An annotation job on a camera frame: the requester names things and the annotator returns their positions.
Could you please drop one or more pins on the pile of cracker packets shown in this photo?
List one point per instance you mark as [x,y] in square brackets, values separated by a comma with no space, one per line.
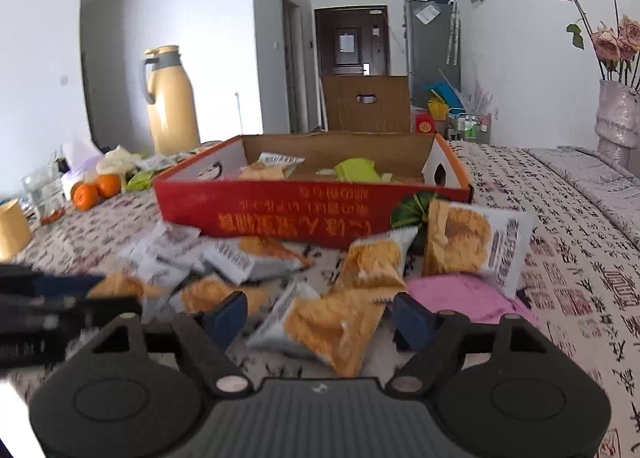
[340,328]

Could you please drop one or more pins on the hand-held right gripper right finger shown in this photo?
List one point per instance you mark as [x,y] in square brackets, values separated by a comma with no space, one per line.
[412,320]

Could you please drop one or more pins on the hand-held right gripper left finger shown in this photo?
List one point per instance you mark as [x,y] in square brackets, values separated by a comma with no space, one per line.
[227,318]

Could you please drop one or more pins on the white stick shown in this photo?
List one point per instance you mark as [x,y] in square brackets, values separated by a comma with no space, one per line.
[239,113]

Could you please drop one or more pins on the red gift box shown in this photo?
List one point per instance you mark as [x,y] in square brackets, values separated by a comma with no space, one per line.
[425,124]

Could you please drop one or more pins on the cream plastic bag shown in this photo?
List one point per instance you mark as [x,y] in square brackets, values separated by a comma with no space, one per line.
[117,160]

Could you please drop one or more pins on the grey refrigerator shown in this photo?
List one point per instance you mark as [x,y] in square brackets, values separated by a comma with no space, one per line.
[430,53]

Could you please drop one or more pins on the green snack packet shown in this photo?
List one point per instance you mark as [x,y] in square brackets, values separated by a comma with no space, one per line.
[357,170]

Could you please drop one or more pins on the blue plastic dustpan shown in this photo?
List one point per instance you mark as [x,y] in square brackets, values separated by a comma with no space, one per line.
[442,94]

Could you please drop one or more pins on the orange fruit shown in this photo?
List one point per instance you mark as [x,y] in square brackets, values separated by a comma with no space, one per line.
[108,185]
[85,197]

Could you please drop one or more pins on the white lilac tissue pack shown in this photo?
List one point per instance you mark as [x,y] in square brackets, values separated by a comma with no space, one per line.
[80,163]

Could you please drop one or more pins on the yellow bag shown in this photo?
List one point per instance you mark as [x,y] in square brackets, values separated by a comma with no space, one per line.
[437,110]

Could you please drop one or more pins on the dried pink roses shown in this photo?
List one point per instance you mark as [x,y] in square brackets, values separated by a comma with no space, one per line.
[607,43]

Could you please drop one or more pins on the pink textured vase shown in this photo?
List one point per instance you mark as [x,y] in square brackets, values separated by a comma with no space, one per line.
[620,123]

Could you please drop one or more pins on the glass cups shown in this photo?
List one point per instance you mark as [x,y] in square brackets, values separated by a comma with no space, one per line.
[45,193]

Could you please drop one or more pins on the grey folded cloth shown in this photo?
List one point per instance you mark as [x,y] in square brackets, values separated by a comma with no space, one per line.
[590,188]

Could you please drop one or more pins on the red cardboard box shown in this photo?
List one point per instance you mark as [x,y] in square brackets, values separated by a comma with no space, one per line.
[280,208]

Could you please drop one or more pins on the paper sheet on refrigerator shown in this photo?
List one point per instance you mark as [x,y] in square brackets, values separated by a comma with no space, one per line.
[427,13]

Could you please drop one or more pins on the small green packet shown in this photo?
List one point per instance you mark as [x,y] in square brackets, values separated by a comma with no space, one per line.
[140,180]

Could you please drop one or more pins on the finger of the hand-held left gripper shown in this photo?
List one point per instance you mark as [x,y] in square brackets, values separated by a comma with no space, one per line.
[60,313]
[60,284]

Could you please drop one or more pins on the yellow thermos jug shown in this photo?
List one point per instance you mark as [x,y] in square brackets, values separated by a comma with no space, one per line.
[172,108]

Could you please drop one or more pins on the cracker snack packet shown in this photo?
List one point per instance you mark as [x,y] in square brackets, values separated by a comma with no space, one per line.
[270,168]

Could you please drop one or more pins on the pink packet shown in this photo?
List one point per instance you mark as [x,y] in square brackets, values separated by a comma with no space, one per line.
[465,293]

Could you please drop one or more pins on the folded umbrella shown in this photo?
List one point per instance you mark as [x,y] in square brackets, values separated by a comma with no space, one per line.
[453,33]

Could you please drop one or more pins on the dark brown door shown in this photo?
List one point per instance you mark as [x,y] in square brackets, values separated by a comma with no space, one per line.
[350,58]

